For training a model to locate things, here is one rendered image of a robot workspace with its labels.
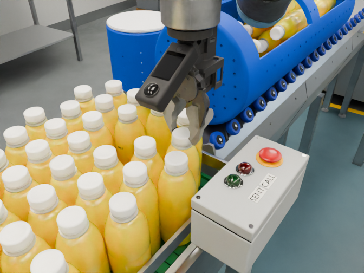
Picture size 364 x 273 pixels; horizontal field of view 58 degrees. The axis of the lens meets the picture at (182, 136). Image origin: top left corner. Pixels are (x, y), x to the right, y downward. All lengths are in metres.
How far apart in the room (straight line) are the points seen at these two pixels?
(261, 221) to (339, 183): 1.86
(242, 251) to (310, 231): 1.49
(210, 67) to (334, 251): 1.51
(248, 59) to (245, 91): 0.07
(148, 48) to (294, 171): 0.93
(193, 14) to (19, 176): 0.36
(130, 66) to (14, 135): 0.80
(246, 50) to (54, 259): 0.56
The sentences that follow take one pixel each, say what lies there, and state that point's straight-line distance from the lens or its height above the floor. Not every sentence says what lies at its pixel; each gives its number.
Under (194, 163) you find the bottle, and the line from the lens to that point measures 0.62.
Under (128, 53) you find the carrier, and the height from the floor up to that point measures 0.94.
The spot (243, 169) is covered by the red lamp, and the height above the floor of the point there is 1.11.
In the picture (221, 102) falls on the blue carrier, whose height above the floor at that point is 1.04.
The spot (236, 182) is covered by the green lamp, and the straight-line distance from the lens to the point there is 0.50.
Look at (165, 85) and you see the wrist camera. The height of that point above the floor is 1.23.
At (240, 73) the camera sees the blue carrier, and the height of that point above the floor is 1.13.
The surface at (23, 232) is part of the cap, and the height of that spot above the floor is 1.10.
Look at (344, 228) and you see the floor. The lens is 2.05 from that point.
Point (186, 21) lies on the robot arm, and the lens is 0.49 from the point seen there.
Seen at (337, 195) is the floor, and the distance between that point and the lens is 2.22.
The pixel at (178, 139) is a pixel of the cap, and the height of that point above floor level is 1.09.
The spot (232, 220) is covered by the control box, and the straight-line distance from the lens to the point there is 0.46.
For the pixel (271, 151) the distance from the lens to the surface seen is 0.56.
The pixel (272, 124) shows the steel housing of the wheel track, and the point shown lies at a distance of 1.08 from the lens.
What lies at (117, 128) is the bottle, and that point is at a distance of 0.70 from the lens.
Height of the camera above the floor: 1.45
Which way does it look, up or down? 36 degrees down
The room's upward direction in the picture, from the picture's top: straight up
